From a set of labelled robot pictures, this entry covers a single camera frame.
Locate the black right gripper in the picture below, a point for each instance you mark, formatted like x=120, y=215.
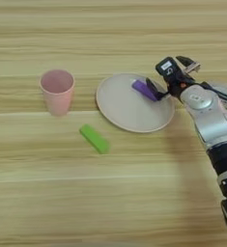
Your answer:
x=177, y=85

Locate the purple rectangular block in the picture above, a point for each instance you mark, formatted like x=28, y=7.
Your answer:
x=144, y=89

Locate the beige round plate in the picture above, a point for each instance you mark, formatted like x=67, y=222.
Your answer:
x=127, y=106

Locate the green rectangular block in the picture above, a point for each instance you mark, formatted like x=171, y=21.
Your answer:
x=95, y=139

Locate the pink plastic cup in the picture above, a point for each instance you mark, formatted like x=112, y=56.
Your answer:
x=57, y=93

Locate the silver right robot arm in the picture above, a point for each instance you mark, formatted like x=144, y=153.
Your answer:
x=211, y=119

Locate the small black box white label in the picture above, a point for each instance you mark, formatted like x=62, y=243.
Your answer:
x=168, y=68

